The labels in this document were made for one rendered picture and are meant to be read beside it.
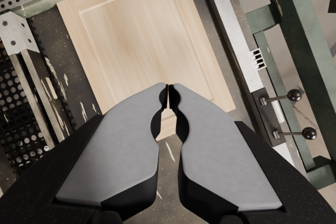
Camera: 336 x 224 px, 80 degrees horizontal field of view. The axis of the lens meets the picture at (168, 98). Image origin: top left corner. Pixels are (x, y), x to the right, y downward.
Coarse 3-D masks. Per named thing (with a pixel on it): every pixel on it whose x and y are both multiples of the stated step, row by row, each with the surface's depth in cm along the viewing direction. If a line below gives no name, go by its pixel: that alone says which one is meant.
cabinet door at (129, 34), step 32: (64, 0) 68; (96, 0) 69; (128, 0) 69; (160, 0) 69; (192, 0) 69; (96, 32) 69; (128, 32) 69; (160, 32) 70; (192, 32) 70; (96, 64) 69; (128, 64) 70; (160, 64) 70; (192, 64) 70; (96, 96) 69; (128, 96) 70; (224, 96) 70
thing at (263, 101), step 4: (288, 92) 59; (292, 92) 58; (296, 92) 57; (300, 92) 57; (264, 96) 68; (280, 96) 62; (284, 96) 61; (288, 96) 58; (292, 96) 57; (296, 96) 57; (300, 96) 57; (260, 100) 67; (264, 100) 66; (268, 100) 65; (272, 100) 64; (292, 100) 58; (296, 100) 58; (264, 104) 67
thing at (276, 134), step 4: (304, 128) 59; (308, 128) 58; (312, 128) 58; (272, 132) 68; (276, 132) 67; (280, 132) 66; (284, 132) 65; (288, 132) 64; (292, 132) 63; (296, 132) 62; (300, 132) 61; (304, 132) 58; (308, 132) 58; (312, 132) 57; (316, 132) 58; (276, 136) 67; (304, 136) 59; (308, 136) 58; (312, 136) 57
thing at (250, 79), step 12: (216, 0) 68; (228, 0) 68; (216, 12) 69; (228, 12) 68; (228, 24) 68; (228, 36) 68; (240, 36) 68; (228, 48) 72; (240, 48) 68; (240, 60) 68; (252, 60) 68; (240, 72) 70; (252, 72) 68; (252, 84) 68; (252, 108) 72; (264, 132) 70; (288, 156) 69
